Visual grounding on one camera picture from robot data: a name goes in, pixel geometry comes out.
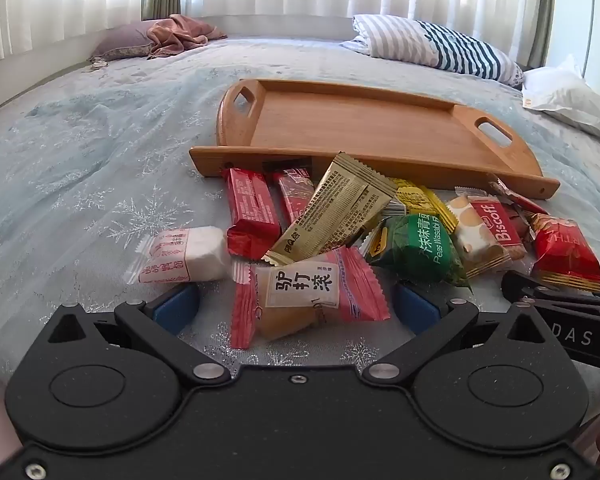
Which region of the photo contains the green pea snack packet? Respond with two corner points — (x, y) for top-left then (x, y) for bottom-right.
(365, 214), (473, 288)

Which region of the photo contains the round cracker packet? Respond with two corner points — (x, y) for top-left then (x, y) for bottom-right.
(445, 195), (512, 281)

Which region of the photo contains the purple pillow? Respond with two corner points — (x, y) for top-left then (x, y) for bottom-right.
(91, 22), (153, 61)

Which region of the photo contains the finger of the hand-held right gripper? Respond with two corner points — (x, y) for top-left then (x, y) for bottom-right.
(501, 270), (600, 311)

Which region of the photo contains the pink packet with tan cake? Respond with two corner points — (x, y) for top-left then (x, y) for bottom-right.
(230, 246), (392, 350)

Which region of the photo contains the large red bar packet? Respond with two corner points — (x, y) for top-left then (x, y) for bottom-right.
(221, 167), (283, 261)

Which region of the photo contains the small yellow black packet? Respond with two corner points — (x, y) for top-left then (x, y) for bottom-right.
(356, 220), (391, 261)

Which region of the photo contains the wooden tray with handles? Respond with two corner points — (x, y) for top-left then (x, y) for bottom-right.
(189, 78), (561, 202)

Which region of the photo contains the white plastic bag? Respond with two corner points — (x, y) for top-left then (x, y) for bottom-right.
(522, 55), (600, 141)

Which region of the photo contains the red packet with gold stripes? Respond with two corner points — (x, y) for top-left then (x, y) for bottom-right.
(528, 212), (600, 293)

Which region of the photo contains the yellow snack packet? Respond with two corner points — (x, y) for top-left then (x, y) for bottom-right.
(387, 177), (460, 233)

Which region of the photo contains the white packet with red print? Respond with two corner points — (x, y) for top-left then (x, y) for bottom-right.
(124, 226), (232, 286)

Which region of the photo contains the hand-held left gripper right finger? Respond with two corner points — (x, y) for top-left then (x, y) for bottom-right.
(361, 284), (549, 387)

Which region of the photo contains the pink brown crumpled cloth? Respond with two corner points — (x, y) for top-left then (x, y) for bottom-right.
(147, 14), (228, 60)

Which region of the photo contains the light blue snowflake cloth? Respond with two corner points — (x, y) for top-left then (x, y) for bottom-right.
(0, 67), (600, 391)

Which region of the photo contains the striped folded duvet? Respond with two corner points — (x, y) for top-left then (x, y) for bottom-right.
(341, 14), (525, 86)

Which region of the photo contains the gold foil snack packet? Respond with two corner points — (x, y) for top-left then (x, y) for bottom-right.
(262, 152), (398, 266)

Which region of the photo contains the small red bar packet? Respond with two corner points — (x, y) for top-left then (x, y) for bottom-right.
(271, 167), (317, 226)

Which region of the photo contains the red and white slim packet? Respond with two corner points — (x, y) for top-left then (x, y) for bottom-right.
(487, 174), (548, 216)

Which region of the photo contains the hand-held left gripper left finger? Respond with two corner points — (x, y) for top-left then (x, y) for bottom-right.
(45, 282), (232, 387)

